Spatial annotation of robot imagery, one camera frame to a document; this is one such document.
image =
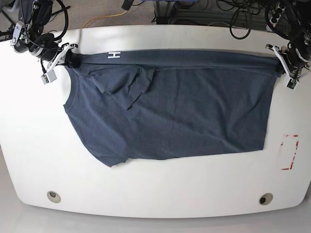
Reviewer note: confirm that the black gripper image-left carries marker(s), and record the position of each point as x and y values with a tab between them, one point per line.
45	53

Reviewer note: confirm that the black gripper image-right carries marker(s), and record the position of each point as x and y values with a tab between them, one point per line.
295	59

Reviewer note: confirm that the dark blue T-shirt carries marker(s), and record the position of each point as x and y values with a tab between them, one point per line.
166	104

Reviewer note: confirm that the white power strip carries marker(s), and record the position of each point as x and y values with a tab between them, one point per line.
279	9

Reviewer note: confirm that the red tape rectangle marking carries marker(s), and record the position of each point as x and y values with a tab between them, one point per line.
287	152

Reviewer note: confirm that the right table grommet hole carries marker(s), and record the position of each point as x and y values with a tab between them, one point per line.
266	199

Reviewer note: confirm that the table grommet hole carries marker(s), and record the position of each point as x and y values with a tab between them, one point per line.
266	199
53	197

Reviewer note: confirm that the left table grommet hole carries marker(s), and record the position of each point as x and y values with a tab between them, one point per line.
53	197

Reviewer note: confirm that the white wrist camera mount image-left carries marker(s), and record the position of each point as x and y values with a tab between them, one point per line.
49	75

